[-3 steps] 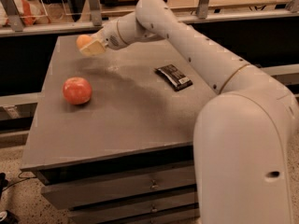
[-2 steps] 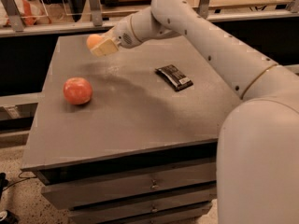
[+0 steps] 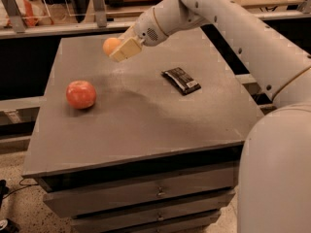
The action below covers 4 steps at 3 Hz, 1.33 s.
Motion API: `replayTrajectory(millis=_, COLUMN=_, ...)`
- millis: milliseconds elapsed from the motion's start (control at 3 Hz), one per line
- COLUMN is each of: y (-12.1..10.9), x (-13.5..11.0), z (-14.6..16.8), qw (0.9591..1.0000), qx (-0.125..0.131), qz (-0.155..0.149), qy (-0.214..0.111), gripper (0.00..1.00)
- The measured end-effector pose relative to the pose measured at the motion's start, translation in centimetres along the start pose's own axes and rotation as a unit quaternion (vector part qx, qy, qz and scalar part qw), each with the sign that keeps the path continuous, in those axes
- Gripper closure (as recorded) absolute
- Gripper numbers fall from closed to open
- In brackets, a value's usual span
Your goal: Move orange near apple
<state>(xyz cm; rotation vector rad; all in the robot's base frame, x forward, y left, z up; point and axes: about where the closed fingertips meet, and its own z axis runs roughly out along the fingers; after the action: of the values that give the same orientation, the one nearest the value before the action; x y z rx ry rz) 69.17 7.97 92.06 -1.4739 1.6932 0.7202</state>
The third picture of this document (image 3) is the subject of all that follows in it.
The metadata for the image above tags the black cable on floor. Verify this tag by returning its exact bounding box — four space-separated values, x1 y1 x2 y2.
2 178 40 200

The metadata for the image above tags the small orange fruit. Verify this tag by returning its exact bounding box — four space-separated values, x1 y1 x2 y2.
103 38 121 55

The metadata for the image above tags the black snack bar wrapper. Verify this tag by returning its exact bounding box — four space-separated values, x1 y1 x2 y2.
161 67 201 95

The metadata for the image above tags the bottom grey drawer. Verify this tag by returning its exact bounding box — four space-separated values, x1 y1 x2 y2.
108 210 221 233

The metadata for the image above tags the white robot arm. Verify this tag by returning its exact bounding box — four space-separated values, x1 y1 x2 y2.
110 0 311 233

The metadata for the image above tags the grey drawer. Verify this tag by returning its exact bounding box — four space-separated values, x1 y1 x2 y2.
108 210 221 233
44 162 237 217
72 188 235 233

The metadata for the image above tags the orange white bag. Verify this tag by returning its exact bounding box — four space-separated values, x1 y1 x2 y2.
0 0 46 27

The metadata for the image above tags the top grey drawer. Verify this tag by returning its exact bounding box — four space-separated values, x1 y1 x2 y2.
44 162 237 217

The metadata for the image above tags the middle grey drawer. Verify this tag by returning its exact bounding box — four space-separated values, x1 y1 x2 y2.
72 188 235 233

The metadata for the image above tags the grey drawer cabinet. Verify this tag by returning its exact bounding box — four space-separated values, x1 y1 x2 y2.
21 26 265 233

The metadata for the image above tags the metal railing frame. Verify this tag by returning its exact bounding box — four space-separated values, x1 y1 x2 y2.
1 0 310 39

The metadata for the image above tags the red apple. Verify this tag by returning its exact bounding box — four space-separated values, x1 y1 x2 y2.
66 81 96 110

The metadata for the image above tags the black object floor corner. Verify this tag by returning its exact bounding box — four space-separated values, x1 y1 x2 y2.
0 218 19 233

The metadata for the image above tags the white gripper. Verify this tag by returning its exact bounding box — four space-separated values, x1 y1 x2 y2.
109 7 168 62

